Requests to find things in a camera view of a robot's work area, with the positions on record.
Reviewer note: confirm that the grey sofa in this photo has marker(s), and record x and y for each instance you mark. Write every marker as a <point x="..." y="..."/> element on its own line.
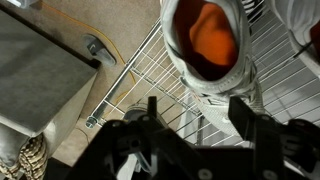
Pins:
<point x="40" y="76"/>

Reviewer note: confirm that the brown woven basket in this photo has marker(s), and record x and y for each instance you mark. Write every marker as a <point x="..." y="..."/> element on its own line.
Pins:
<point x="33" y="156"/>

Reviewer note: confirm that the white shoe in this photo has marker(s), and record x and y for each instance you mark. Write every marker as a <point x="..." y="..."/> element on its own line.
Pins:
<point x="136" y="111"/>

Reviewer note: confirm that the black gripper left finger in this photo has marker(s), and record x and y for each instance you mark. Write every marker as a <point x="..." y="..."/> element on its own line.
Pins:
<point x="143" y="140"/>

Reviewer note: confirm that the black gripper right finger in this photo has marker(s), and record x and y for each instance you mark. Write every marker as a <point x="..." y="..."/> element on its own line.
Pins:
<point x="263" y="140"/>

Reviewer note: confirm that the grey sneaker with orange insole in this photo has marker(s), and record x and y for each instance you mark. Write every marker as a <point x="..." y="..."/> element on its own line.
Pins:
<point x="213" y="36"/>
<point x="296" y="20"/>

